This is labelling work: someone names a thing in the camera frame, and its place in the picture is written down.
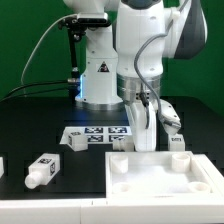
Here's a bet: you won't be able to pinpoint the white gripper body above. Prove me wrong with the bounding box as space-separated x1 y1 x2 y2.
125 102 157 152

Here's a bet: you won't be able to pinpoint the white square tabletop tray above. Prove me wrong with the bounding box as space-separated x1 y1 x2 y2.
105 152 214 199

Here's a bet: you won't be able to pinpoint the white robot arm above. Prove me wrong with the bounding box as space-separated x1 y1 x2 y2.
63 0 207 152

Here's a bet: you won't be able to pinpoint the white sheet with markers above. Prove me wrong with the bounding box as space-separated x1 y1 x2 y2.
60 126 133 144

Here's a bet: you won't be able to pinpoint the white front fence bar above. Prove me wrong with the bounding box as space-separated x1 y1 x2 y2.
0 198 224 224

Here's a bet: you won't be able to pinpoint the white left fence piece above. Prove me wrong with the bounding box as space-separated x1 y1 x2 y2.
0 157 4 178

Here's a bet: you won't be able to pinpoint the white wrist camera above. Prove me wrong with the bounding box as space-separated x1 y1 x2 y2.
160 100 181 135

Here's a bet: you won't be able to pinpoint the black camera stand pole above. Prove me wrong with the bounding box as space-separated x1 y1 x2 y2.
68 29 80 103

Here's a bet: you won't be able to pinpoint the camera on stand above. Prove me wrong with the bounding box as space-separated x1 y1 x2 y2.
58 12 111 29

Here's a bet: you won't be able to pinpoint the black cables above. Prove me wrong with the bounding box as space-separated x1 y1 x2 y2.
0 79 75 103

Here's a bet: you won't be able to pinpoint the grey cable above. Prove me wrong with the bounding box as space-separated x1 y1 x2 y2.
19 13 78 88

